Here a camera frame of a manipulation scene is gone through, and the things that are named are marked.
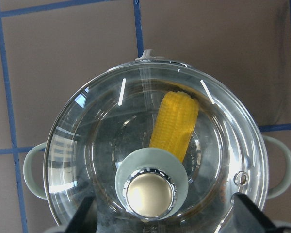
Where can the glass pot lid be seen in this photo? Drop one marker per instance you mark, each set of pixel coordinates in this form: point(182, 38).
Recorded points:
point(150, 155)

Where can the yellow corn cob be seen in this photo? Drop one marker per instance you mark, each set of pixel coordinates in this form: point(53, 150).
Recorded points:
point(175, 123)

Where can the white electric cooking pot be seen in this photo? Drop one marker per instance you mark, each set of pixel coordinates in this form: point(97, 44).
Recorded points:
point(279, 165)

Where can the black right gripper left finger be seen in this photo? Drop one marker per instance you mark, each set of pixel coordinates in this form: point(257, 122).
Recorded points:
point(85, 218)

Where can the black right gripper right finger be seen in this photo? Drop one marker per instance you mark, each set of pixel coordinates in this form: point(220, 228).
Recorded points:
point(248, 218)

